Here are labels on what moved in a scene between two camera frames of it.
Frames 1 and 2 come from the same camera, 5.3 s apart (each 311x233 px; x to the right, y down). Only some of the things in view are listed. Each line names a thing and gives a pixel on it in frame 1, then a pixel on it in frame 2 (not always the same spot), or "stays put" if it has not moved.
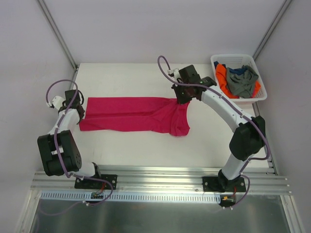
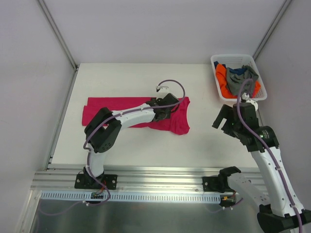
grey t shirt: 243,84 stays put
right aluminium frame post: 285,7 stays put
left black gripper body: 81,112 to 163,115
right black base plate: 215,184 stays put
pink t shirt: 131,114 stays put
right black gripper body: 182,94 to 231,119
